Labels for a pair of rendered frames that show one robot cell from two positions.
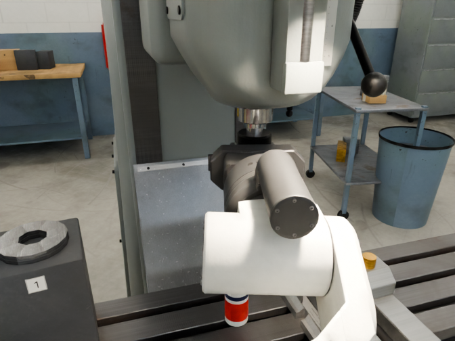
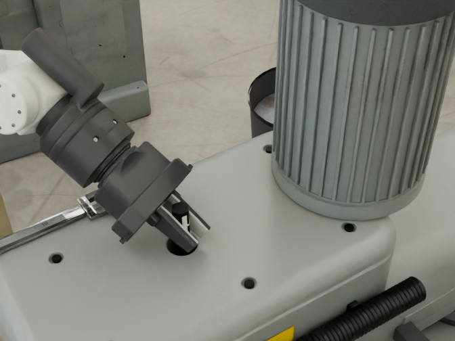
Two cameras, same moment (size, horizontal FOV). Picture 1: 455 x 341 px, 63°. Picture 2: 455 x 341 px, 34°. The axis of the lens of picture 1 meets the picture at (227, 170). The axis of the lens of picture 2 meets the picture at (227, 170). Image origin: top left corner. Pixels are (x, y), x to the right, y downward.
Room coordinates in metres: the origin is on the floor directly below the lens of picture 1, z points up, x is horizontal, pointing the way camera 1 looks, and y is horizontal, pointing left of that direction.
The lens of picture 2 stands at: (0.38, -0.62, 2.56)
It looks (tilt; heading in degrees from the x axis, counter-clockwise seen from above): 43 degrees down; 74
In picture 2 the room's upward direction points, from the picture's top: straight up
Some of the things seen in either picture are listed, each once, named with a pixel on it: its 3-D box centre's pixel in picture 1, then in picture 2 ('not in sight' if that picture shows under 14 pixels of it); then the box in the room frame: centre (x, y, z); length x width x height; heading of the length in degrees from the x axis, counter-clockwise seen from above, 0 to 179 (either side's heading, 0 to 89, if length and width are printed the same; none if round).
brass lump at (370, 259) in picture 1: (368, 260); not in sight; (0.48, -0.23, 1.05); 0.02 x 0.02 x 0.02
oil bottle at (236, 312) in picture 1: (236, 293); not in sight; (0.48, -0.02, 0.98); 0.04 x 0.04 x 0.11
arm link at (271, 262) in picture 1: (266, 224); not in sight; (0.28, -0.03, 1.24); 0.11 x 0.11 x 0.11; 1
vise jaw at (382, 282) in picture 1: (351, 281); not in sight; (0.47, -0.20, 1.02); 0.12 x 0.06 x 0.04; 109
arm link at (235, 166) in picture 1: (261, 185); not in sight; (0.39, -0.04, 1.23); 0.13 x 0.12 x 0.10; 91
